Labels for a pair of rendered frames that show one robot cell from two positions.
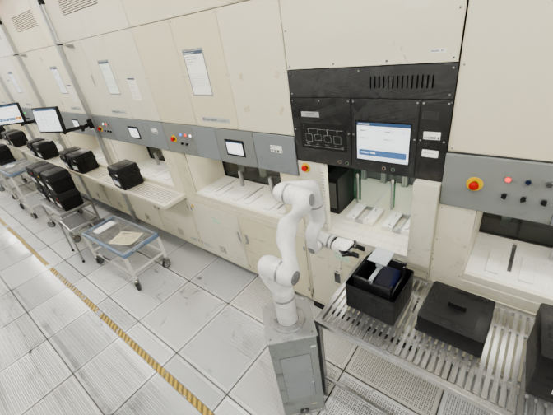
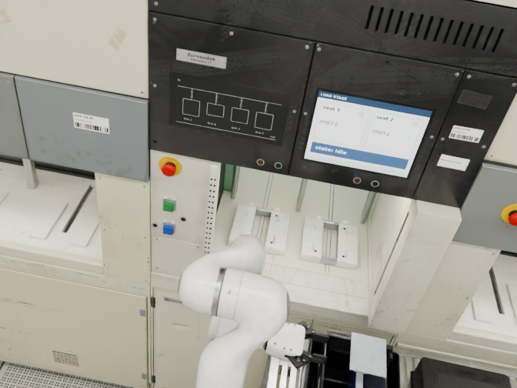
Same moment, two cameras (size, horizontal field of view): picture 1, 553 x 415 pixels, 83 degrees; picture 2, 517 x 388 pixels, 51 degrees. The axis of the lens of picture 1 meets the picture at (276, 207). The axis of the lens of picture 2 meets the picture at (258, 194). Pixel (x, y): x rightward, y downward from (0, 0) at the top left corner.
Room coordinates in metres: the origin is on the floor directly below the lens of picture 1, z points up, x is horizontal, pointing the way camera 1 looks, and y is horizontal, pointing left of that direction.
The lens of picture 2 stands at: (0.80, 0.35, 2.34)
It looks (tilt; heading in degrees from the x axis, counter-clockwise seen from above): 41 degrees down; 319
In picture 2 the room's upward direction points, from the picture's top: 9 degrees clockwise
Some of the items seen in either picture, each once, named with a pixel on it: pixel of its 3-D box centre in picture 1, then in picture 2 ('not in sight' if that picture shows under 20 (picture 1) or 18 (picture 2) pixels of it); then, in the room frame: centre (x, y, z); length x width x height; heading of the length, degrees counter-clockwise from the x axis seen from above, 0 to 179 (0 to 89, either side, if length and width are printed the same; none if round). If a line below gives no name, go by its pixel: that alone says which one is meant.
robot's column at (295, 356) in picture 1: (295, 359); not in sight; (1.20, 0.04, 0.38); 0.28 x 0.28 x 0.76; 2
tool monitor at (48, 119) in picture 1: (66, 119); not in sight; (3.70, 2.16, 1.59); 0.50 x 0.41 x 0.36; 137
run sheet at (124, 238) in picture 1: (125, 237); not in sight; (2.84, 1.64, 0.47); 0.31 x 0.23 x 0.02; 69
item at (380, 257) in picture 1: (379, 277); (353, 383); (1.23, -0.49, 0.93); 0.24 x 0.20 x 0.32; 135
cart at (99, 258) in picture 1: (127, 248); not in sight; (2.98, 1.75, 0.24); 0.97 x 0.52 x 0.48; 50
